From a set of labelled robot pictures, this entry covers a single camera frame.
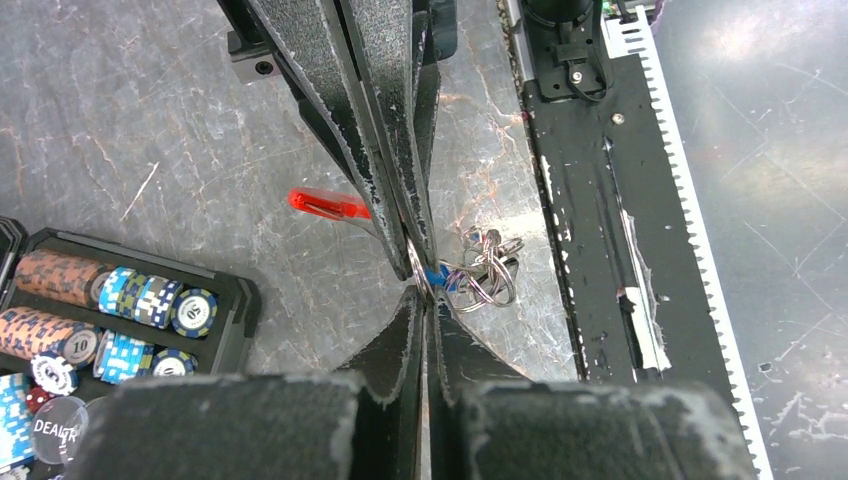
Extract blue tag with key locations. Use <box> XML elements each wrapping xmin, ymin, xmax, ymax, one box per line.
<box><xmin>425</xmin><ymin>264</ymin><xmax>457</xmax><ymax>292</ymax></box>

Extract light blue chip stack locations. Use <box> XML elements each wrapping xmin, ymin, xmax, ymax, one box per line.
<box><xmin>1</xmin><ymin>373</ymin><xmax>35</xmax><ymax>473</ymax></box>

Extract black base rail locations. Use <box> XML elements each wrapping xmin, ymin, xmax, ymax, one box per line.
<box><xmin>505</xmin><ymin>1</ymin><xmax>772</xmax><ymax>479</ymax></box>

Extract black poker chip case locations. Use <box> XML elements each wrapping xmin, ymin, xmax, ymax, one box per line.
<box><xmin>0</xmin><ymin>215</ymin><xmax>263</xmax><ymax>480</ymax></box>

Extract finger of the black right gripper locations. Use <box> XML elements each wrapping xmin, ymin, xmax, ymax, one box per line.
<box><xmin>341</xmin><ymin>1</ymin><xmax>438</xmax><ymax>267</ymax></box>
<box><xmin>250</xmin><ymin>1</ymin><xmax>411</xmax><ymax>280</ymax></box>

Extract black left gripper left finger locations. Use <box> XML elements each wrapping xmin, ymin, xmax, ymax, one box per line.
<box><xmin>66</xmin><ymin>286</ymin><xmax>424</xmax><ymax>479</ymax></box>

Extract clear dealer button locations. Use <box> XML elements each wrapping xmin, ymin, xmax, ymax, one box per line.
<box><xmin>31</xmin><ymin>396</ymin><xmax>89</xmax><ymax>465</ymax></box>

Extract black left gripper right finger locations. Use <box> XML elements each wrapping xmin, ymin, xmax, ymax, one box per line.
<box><xmin>427</xmin><ymin>290</ymin><xmax>757</xmax><ymax>479</ymax></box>

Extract orange poker chip stack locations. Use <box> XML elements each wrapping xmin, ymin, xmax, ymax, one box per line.
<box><xmin>1</xmin><ymin>306</ymin><xmax>101</xmax><ymax>369</ymax></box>

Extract red keyring with key bunch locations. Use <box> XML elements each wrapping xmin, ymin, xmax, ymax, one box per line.
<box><xmin>287</xmin><ymin>187</ymin><xmax>524</xmax><ymax>313</ymax></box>

